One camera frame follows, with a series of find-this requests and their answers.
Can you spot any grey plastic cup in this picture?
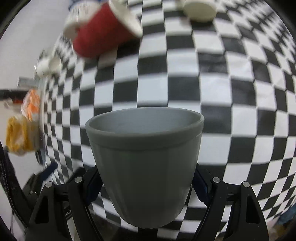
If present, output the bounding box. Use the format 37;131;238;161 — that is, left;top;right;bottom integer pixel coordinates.
85;107;204;228

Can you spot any small white cup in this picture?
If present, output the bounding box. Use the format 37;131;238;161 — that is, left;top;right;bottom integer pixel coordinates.
35;56;62;78

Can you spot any red paper cup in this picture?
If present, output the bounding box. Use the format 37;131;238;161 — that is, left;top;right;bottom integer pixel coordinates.
72;1;143;58

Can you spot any white printed paper cup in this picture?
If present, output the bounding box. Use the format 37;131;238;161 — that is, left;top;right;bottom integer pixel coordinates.
179;0;217;23

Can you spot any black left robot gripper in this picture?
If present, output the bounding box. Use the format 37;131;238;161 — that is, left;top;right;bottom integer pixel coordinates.
23;163;58;204

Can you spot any yellow snack bag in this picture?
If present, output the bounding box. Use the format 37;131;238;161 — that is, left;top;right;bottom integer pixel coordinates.
6;115;40;156

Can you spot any orange snack packet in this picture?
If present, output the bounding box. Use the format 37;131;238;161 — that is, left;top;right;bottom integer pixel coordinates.
21;89;41;121

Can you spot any white tea mug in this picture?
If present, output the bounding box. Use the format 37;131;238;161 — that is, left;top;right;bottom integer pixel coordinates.
63;1;101;41

